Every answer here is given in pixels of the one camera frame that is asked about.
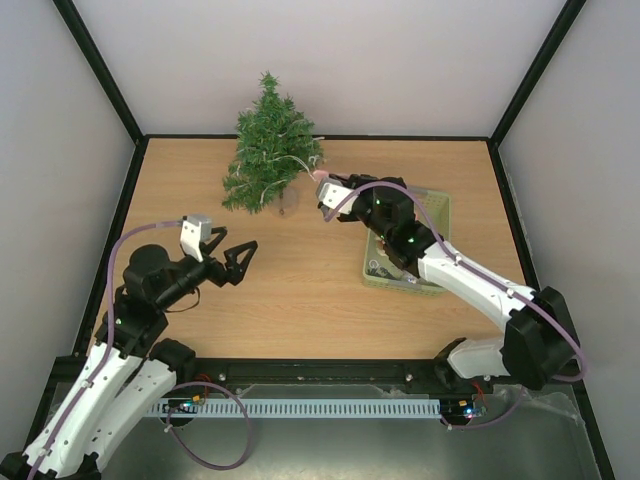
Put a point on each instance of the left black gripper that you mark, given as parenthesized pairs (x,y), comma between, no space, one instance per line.
(233,274)

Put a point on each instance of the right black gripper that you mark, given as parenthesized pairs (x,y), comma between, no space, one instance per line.
(350,188)

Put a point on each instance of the green perforated plastic basket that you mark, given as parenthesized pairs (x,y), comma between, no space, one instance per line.
(404,221)

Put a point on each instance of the pink fabric triangle ornament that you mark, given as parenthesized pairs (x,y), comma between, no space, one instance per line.
(319,175)

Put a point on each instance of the small green christmas tree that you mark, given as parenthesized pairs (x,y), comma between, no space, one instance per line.
(272,150)

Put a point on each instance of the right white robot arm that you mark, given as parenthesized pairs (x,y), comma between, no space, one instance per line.
(535,345)

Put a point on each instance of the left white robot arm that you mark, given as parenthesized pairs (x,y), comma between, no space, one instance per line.
(130,367)

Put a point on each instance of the silver star ornament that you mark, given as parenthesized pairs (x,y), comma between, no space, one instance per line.
(376,269)

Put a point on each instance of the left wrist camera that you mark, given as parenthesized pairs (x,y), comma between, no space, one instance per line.
(195,230)

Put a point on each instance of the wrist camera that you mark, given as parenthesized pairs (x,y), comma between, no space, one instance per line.
(334,198)
(195,230)

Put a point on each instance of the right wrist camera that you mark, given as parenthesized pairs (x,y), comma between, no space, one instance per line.
(334,198)

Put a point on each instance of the black aluminium front rail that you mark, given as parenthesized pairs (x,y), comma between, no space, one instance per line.
(413,376)

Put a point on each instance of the white slotted cable duct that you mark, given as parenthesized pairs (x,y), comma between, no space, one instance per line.
(302,409)

